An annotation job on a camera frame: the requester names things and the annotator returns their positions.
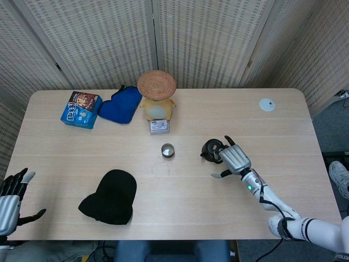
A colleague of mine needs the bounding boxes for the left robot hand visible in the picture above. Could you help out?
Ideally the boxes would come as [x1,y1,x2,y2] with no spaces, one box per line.
[0,167,47,237]

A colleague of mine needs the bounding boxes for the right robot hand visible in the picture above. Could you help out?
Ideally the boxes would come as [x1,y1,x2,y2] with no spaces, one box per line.
[210,135,252,180]

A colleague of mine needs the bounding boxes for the black teapot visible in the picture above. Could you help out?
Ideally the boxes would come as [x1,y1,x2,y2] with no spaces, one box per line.
[200,138,227,164]

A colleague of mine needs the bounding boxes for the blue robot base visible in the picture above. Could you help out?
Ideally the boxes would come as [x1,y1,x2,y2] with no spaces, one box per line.
[113,240,231,262]

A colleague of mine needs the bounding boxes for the small metal cup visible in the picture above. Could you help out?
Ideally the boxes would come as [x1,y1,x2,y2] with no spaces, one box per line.
[160,143,176,159]

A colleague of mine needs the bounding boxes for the grey fabric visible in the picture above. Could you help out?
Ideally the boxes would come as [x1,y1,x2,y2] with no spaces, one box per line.
[12,240,99,262]

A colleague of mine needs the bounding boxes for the small purple tissue pack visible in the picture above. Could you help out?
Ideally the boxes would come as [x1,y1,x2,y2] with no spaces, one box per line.
[149,119,171,135]

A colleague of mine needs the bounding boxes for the yellow plush toy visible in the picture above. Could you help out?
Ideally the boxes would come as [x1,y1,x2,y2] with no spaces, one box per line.
[140,97,177,122]

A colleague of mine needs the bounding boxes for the black floor stand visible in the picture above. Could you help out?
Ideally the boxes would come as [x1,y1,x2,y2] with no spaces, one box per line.
[321,151,349,164]

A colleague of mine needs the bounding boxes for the black knit hat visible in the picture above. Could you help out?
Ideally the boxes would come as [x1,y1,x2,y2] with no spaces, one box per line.
[78,169,137,225]

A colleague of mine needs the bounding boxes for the white sneaker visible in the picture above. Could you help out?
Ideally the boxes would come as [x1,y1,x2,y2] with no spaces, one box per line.
[328,160,349,200]

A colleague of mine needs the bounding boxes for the woven straw hat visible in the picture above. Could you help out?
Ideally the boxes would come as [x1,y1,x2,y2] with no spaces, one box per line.
[137,70,177,101]

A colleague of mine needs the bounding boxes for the blue cookie box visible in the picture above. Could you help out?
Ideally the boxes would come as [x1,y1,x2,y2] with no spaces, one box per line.
[60,91,104,130]

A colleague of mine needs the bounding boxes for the blue cloth pouch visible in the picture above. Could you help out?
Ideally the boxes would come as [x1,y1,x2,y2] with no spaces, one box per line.
[98,85,143,126]

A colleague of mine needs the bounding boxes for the woven folding screen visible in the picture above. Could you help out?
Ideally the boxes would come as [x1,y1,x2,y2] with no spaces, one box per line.
[0,0,349,189]

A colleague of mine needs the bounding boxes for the white round cable grommet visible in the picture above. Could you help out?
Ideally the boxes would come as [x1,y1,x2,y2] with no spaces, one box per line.
[258,98,276,112]

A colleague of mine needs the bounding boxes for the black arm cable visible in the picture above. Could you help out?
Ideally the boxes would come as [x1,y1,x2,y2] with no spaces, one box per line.
[252,183,290,262]

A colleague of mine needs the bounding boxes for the floor cables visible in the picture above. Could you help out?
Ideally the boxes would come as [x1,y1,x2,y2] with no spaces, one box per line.
[81,240,117,262]

